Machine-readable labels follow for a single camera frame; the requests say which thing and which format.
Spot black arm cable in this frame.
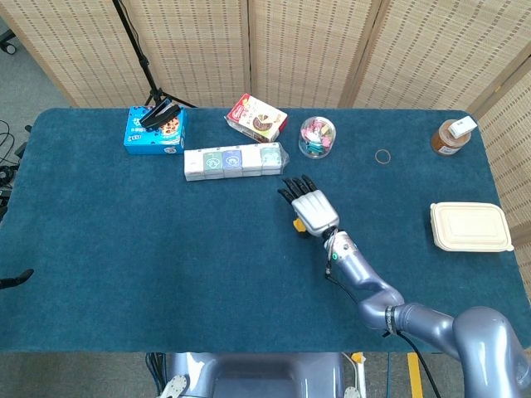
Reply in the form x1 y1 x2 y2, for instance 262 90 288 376
324 269 443 398

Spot blue table cloth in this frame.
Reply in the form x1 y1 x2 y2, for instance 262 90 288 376
0 107 531 354

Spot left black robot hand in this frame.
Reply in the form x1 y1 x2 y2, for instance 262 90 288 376
0 268 36 290

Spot red white snack box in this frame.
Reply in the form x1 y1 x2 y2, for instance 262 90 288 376
225 93 289 143

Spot clear jar of binder clips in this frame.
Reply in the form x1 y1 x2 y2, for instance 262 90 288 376
298 116 338 160

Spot black floor cables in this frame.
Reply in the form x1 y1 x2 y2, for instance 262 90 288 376
0 119 32 221

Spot silver robot torso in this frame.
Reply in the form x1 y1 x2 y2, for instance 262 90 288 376
159 352 366 398

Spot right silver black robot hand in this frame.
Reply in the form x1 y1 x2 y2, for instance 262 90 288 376
277 174 340 240

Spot small white box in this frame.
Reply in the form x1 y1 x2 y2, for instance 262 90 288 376
447 116 476 138

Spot black tripod stand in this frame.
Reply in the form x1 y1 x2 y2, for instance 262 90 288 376
110 0 198 109

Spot beige lidded food container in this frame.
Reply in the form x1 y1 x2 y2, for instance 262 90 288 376
429 201 515 253

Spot wrapped tissue packet bundle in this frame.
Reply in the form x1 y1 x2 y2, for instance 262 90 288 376
183 142 290 182

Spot white power cord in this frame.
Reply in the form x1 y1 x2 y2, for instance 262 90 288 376
340 352 368 398

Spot black chair caster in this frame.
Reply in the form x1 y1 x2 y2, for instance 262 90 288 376
0 28 18 55

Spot black stapler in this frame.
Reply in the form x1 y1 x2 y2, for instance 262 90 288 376
139 99 182 129

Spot brown labelled jar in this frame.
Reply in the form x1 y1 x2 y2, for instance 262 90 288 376
431 119 472 157

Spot blue cookie box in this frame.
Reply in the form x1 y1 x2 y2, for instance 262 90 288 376
123 105 188 156

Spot yellow floor tape strip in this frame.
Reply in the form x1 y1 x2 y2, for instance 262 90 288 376
407 352 424 398

